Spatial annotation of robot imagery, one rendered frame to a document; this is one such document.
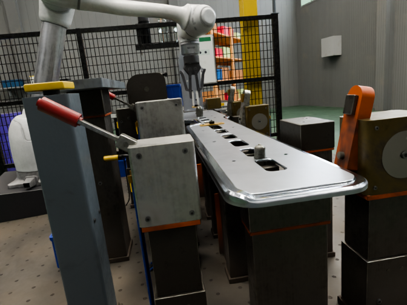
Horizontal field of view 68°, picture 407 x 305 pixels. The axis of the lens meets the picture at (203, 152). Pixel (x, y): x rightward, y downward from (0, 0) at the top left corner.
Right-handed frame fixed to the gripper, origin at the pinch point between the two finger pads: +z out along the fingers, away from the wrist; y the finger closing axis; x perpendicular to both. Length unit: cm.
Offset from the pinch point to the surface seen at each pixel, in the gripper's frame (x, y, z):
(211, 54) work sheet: 54, 19, -25
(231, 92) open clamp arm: -7.7, 16.3, -1.1
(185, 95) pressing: 26.2, -2.7, -1.4
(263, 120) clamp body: -43.9, 19.6, 8.6
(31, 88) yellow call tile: -99, -35, -8
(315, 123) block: -88, 17, 5
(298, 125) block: -87, 13, 5
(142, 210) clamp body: -109, -20, 11
